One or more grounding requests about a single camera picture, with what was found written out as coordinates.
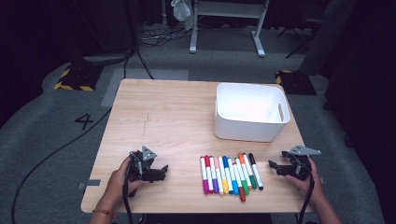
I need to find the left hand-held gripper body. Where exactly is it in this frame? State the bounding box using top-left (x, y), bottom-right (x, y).
top-left (128, 145), bottom-right (158, 183)

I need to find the black marker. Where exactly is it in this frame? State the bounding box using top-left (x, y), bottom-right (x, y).
top-left (247, 152), bottom-right (264, 191)

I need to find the person's left hand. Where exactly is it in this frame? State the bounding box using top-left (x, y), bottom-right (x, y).
top-left (98, 156), bottom-right (148, 214)

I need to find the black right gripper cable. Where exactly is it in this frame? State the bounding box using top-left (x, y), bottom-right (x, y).
top-left (297, 172), bottom-right (316, 224)

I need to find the white plastic bin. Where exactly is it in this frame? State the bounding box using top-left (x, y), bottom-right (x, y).
top-left (213, 82), bottom-right (291, 143)

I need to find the bundle of floor cables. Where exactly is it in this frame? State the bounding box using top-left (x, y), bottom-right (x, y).
top-left (139, 26), bottom-right (191, 49)

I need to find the light blue marker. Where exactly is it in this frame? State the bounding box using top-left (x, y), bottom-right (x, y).
top-left (227, 157), bottom-right (240, 196)

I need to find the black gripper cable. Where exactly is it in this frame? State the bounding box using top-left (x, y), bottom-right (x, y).
top-left (297, 172), bottom-right (316, 224)
top-left (121, 161), bottom-right (134, 224)

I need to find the person's right hand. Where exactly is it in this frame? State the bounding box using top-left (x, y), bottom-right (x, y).
top-left (285, 157), bottom-right (325, 206)

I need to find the light green marker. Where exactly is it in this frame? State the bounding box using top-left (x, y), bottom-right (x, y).
top-left (234, 157), bottom-right (250, 196)

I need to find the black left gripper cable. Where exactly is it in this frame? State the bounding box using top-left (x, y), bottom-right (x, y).
top-left (121, 161), bottom-right (134, 224)

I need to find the red string bracelet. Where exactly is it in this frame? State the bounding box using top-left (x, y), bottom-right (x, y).
top-left (92, 208), bottom-right (117, 218)

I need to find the dark green marker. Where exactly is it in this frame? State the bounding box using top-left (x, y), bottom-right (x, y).
top-left (242, 152), bottom-right (258, 190)

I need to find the grey curtain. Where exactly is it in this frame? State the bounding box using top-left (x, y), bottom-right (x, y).
top-left (298, 0), bottom-right (358, 76)

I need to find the red marker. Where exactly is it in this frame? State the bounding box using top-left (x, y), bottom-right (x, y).
top-left (204, 154), bottom-right (215, 194)

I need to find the black yellow striped stand base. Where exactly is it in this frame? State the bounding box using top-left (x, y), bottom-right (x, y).
top-left (275, 69), bottom-right (318, 96)
top-left (53, 63), bottom-right (105, 92)

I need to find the yellow marker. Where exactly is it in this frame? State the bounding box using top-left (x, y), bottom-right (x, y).
top-left (218, 155), bottom-right (230, 195)

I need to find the purple marker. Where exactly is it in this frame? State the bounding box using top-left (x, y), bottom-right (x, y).
top-left (208, 155), bottom-right (219, 194)

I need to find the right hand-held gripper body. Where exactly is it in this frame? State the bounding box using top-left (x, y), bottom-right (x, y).
top-left (288, 145), bottom-right (321, 181)

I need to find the orange marker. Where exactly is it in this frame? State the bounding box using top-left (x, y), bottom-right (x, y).
top-left (237, 151), bottom-right (254, 190)

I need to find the long black floor cable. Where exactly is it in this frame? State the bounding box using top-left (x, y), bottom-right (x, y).
top-left (10, 106), bottom-right (112, 224)

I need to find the brown marker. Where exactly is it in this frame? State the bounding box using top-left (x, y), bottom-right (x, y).
top-left (232, 161), bottom-right (247, 203)

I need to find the grey round stand base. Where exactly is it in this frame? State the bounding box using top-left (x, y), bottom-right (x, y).
top-left (81, 51), bottom-right (134, 66)

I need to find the white plastic bag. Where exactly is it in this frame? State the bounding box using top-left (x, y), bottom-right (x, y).
top-left (170, 0), bottom-right (193, 31)

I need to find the white desk frame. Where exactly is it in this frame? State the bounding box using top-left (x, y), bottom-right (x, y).
top-left (189, 0), bottom-right (271, 59)

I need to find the grey tape strip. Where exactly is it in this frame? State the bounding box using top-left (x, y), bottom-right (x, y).
top-left (78, 178), bottom-right (102, 190)

